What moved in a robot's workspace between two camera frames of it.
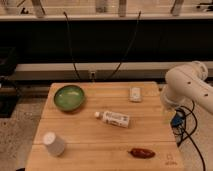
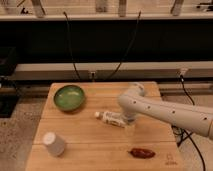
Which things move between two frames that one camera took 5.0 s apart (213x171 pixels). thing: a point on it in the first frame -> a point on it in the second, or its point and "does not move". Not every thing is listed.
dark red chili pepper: (141, 153) does not move
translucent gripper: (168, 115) -> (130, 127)
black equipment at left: (10, 88) does not move
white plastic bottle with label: (113, 118) does not move
